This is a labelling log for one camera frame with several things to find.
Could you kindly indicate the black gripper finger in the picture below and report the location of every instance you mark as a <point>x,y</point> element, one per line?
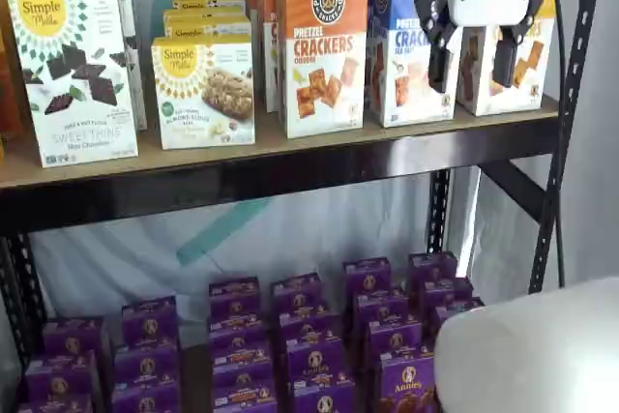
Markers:
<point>437,21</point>
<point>505,60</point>

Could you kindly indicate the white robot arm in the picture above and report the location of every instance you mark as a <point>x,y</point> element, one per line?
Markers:
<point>532,360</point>

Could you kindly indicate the blue white pretzel crackers box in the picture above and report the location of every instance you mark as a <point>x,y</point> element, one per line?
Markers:
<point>392,69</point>

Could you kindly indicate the purple Annie's snack box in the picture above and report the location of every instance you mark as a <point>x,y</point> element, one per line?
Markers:
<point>72,335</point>
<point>304,323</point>
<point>58,379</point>
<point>145,364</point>
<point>237,328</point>
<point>314,357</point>
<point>145,401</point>
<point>296,292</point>
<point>433,268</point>
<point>244,379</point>
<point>239,355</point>
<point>406,384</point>
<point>246,403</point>
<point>445,293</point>
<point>452,311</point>
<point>367,277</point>
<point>323,398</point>
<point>234,297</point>
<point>381,307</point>
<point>394,339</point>
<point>150,321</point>
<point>53,405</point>

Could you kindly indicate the Simple Mills bars box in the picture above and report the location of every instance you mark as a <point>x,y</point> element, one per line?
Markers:
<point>208,3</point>
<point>203,15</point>
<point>208,31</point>
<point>203,94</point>

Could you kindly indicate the black metal shelf rack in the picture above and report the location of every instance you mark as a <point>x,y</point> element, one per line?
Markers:
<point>242,190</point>

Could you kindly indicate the Simple Mills Sweet Thins box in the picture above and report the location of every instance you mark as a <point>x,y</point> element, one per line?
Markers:
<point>72,79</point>
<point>139,94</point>

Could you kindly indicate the amber pretzel snack box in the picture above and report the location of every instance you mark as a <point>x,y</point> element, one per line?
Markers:
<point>9,69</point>

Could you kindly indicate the white banner with teal logo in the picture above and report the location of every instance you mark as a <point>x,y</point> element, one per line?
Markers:
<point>145,258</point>

